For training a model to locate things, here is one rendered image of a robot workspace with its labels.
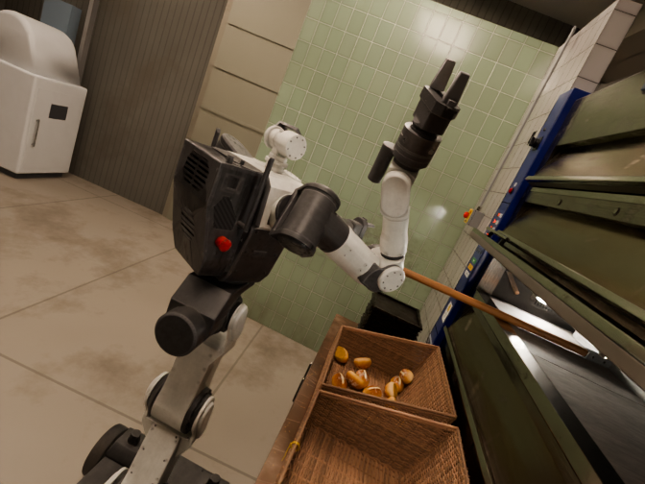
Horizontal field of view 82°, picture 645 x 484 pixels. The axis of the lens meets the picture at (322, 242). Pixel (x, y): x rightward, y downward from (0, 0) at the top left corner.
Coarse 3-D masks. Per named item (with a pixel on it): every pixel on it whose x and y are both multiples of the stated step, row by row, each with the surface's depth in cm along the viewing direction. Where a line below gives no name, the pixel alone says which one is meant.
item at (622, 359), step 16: (480, 240) 150; (496, 256) 122; (512, 272) 104; (544, 288) 84; (560, 304) 74; (576, 320) 67; (592, 336) 61; (608, 352) 56; (624, 352) 53; (624, 368) 52; (640, 368) 50; (640, 384) 48
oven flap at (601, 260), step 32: (512, 224) 167; (544, 224) 138; (576, 224) 118; (608, 224) 103; (544, 256) 113; (576, 256) 103; (608, 256) 92; (640, 256) 82; (608, 288) 83; (640, 288) 75; (640, 320) 67
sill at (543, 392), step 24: (504, 336) 126; (528, 360) 110; (528, 384) 100; (552, 384) 99; (552, 408) 86; (552, 432) 83; (576, 432) 79; (576, 456) 73; (600, 456) 73; (600, 480) 65
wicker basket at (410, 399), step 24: (336, 336) 177; (360, 336) 187; (384, 336) 185; (336, 360) 183; (384, 360) 187; (408, 360) 185; (432, 360) 176; (384, 384) 181; (408, 384) 179; (432, 384) 158; (408, 408) 131; (432, 408) 145; (408, 432) 133; (432, 432) 131; (408, 456) 135
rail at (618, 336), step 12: (492, 240) 137; (504, 252) 119; (516, 264) 105; (540, 276) 89; (552, 288) 81; (564, 300) 74; (576, 300) 71; (588, 312) 66; (600, 324) 61; (612, 336) 57; (624, 336) 55; (624, 348) 54; (636, 348) 52
